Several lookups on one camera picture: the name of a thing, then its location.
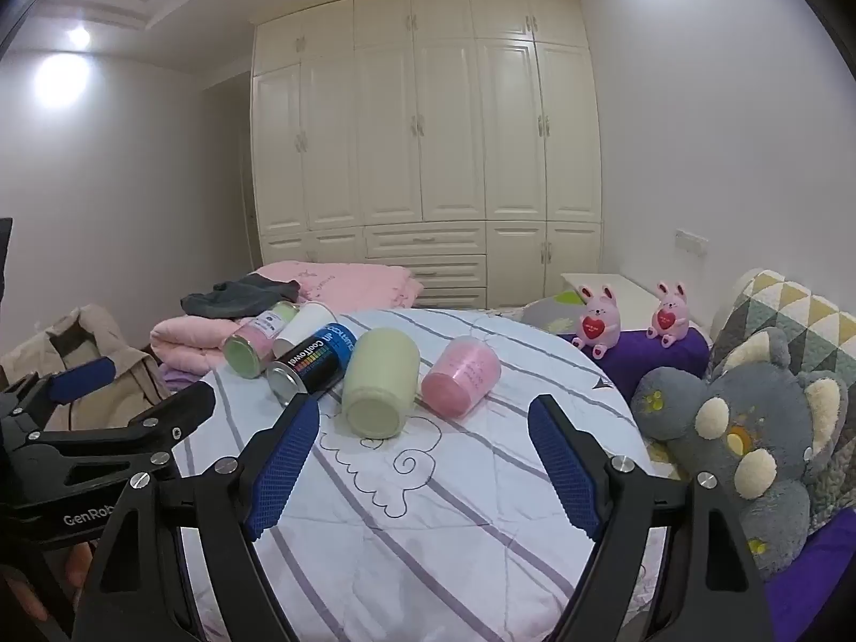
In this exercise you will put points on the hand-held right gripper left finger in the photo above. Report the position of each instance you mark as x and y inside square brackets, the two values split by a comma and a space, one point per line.
[281, 471]

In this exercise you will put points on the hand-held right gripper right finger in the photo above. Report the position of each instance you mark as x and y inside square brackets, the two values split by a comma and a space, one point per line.
[565, 471]

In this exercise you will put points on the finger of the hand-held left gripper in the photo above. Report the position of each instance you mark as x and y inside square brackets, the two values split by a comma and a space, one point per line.
[170, 414]
[80, 376]

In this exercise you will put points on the pale green cup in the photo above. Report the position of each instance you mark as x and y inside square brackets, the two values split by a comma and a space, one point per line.
[378, 374]

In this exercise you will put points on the pink cup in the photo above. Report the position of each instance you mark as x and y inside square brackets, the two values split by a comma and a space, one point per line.
[461, 374]

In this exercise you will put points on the white paper cup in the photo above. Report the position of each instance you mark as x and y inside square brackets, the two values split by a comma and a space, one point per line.
[304, 328]

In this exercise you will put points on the person's left hand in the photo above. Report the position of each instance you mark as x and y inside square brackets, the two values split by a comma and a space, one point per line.
[79, 565]

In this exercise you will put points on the light purple cloth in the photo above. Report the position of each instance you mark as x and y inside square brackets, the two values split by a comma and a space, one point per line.
[180, 378]

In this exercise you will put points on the beige jacket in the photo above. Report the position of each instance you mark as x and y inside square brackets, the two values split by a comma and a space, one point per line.
[127, 374]

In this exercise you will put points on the green and pink can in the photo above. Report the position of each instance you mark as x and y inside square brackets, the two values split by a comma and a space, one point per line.
[257, 341]

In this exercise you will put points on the black can with blue label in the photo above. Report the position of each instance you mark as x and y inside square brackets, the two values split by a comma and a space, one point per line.
[314, 361]

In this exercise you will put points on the dark grey cloth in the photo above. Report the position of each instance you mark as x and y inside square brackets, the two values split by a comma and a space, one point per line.
[234, 297]

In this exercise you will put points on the purple pillow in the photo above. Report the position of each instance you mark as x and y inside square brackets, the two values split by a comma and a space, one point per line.
[662, 362]

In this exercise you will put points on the pink bunny plush toy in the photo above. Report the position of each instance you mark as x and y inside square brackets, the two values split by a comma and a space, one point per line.
[667, 318]
[595, 324]

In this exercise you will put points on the grey patterned pillow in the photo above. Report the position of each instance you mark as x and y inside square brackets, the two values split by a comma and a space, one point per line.
[548, 314]

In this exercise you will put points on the white bedside table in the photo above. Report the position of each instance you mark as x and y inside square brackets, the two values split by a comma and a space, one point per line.
[622, 291]

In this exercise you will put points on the pink folded blanket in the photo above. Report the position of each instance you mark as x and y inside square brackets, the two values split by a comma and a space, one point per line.
[348, 284]

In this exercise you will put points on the grey plush toy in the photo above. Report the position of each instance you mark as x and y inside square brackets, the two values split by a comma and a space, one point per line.
[769, 414]

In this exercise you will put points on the purple bed sheet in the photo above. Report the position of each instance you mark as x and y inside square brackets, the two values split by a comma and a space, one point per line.
[816, 582]

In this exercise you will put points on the triangle patterned quilted pillow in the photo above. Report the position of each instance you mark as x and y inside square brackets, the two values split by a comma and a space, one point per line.
[789, 307]

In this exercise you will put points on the ceiling spotlight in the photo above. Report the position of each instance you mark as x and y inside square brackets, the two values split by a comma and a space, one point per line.
[79, 37]

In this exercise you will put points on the cream wardrobe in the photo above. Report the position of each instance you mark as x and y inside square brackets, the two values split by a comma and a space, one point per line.
[388, 147]

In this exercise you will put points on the white wall socket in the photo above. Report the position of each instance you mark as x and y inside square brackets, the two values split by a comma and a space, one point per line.
[691, 241]

